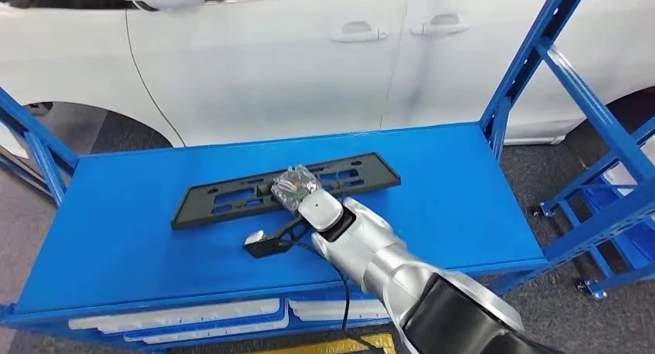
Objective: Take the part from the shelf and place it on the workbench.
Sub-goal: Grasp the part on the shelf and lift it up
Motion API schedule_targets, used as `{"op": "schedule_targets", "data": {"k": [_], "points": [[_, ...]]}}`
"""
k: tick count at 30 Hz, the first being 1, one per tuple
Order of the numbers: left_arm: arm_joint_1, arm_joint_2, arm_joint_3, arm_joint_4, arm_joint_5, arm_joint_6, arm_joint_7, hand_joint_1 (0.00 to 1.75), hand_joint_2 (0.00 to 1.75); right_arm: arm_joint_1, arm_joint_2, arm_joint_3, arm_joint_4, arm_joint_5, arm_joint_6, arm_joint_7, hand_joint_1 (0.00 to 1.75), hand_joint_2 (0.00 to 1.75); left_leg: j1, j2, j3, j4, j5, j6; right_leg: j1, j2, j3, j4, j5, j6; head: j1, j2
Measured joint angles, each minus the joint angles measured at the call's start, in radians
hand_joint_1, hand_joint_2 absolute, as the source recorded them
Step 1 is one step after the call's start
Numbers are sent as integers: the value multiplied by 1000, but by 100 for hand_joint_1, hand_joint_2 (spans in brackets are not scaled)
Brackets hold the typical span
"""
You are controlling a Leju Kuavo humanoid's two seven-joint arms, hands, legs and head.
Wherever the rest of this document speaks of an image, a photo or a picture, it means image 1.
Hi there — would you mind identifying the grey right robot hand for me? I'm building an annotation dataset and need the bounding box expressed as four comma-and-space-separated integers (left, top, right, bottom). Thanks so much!
270, 164, 324, 213

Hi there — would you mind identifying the black plastic mounting plate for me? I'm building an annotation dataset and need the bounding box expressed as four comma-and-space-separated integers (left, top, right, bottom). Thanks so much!
171, 152, 402, 231

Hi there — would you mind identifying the blue steel shelf rack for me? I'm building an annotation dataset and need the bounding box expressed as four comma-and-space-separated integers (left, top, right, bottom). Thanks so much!
0, 0, 655, 354

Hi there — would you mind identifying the white car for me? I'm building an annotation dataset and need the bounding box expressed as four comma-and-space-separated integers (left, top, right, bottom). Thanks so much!
0, 0, 655, 161

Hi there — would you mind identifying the white plastic tray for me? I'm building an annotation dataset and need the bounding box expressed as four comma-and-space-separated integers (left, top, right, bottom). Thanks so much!
289, 298, 394, 323
67, 298, 283, 335
122, 315, 290, 345

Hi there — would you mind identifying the large white plastic bin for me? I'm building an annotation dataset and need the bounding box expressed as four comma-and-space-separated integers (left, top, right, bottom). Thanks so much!
603, 135, 655, 195

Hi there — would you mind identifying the black camera cable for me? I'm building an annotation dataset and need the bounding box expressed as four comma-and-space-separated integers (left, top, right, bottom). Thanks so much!
289, 241, 385, 354

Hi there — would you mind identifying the white car door handle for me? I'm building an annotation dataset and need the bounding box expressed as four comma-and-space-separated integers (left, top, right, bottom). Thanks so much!
409, 12, 470, 37
329, 20, 389, 44

